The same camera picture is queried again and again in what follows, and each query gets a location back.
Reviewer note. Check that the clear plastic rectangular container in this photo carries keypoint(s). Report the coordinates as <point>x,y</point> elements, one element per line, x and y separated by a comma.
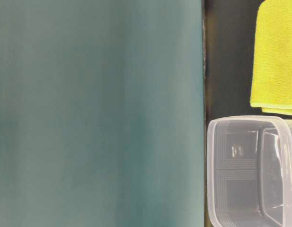
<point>249,171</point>

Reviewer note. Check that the yellow folded microfiber towel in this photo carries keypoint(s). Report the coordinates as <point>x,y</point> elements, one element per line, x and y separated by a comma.
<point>271,88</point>

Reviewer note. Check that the teal fabric backdrop curtain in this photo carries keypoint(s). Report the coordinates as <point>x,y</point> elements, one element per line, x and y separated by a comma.
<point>101,113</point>

